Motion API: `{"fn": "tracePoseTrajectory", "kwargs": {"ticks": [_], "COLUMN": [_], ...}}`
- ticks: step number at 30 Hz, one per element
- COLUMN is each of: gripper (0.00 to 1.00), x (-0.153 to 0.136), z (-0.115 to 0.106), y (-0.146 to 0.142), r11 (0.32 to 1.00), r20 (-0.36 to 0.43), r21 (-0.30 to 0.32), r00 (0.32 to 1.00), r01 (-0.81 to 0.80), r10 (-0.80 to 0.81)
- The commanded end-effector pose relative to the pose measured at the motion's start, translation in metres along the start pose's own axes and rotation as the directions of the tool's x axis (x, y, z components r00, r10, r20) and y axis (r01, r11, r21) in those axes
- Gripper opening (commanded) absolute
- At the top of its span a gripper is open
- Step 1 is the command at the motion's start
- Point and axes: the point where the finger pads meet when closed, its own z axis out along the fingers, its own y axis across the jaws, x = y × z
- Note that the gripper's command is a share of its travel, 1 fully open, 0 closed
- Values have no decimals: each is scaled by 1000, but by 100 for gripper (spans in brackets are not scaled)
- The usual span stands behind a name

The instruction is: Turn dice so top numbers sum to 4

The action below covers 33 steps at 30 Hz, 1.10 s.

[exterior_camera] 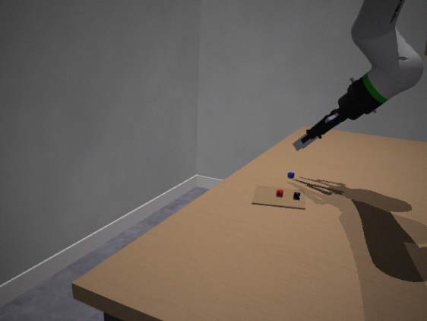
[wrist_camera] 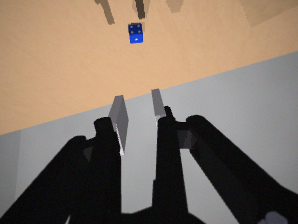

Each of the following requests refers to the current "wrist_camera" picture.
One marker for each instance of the tan square mat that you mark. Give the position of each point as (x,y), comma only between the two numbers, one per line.
(258,11)

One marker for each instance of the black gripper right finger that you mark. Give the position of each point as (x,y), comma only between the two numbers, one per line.
(250,193)

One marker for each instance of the blue die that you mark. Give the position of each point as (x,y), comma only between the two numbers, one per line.
(135,33)

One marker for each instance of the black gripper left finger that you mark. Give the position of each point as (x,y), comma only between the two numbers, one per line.
(53,195)

